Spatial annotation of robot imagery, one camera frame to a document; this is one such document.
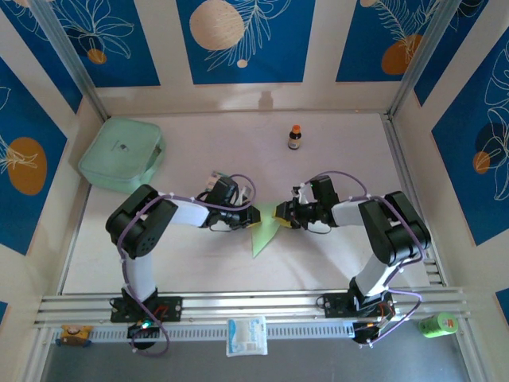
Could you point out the light green cloth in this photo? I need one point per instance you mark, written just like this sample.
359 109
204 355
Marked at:
264 235

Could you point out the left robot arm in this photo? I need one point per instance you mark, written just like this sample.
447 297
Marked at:
187 215

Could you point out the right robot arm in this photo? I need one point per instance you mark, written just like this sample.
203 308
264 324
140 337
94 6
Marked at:
346 213

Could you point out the small printed sachet packet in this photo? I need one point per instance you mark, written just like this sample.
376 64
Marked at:
211 179

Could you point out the brown bottle with orange cap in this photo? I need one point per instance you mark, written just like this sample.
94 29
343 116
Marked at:
294 140

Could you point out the white gauze packet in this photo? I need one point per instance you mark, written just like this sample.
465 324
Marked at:
246 336

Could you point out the black controller board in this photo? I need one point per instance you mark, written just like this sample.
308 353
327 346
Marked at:
139 331
367 331

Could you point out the mint green zipper pouch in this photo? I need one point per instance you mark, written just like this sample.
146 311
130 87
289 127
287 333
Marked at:
119 153

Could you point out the green can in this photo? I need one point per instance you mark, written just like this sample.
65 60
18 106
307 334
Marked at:
437 325

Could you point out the small orange yellow toy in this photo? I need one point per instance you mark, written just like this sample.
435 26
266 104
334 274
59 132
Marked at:
75 334

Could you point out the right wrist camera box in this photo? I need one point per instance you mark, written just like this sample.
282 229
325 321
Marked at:
326 191

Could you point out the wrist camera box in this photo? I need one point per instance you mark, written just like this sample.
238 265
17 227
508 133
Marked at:
222 191
326 191

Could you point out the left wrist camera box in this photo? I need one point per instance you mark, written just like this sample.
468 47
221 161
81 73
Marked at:
222 191

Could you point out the aluminium mounting rail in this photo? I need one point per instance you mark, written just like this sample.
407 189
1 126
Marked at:
258 302

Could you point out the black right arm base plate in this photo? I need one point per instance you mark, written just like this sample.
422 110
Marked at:
336 305

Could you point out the aluminium side rail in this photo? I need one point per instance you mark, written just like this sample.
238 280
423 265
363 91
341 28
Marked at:
401 159

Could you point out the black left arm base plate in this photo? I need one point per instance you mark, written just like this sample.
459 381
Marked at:
175 308

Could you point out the aluminium frame post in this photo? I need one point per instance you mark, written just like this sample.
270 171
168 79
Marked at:
426 51
68 51

